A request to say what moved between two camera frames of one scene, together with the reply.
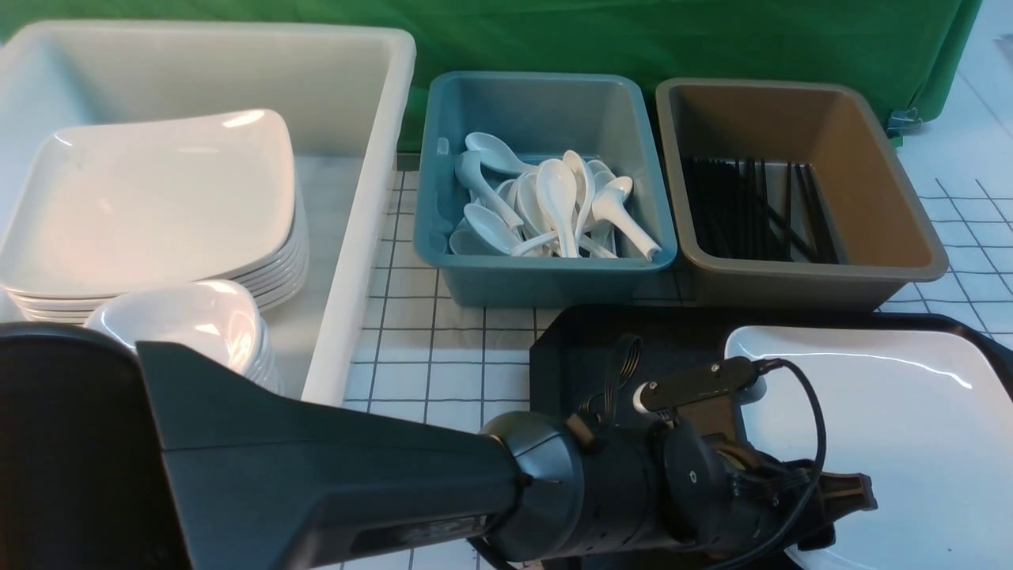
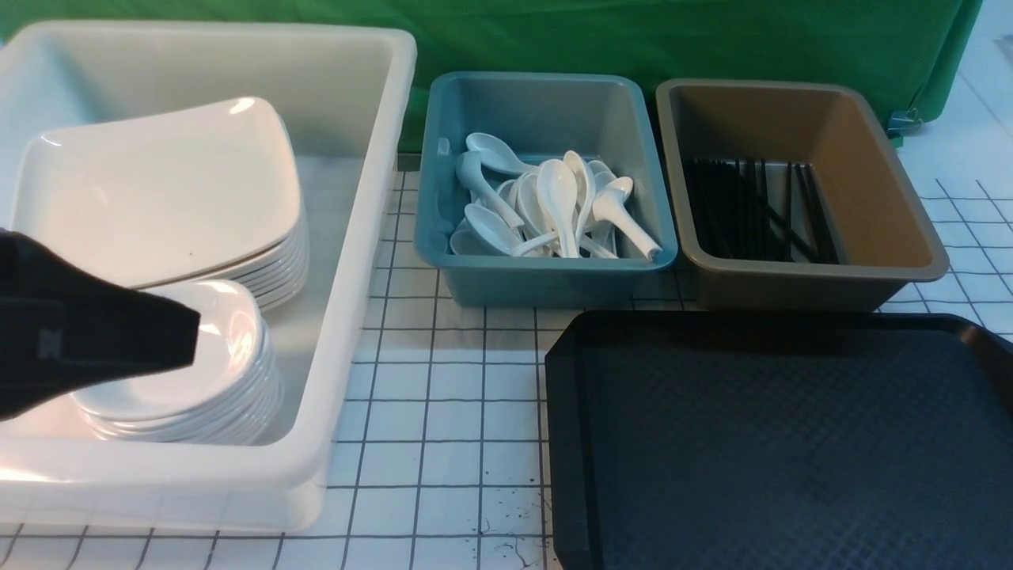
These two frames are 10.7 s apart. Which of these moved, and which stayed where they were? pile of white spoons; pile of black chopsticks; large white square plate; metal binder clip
Moved: large white square plate
Stayed: metal binder clip; pile of black chopsticks; pile of white spoons
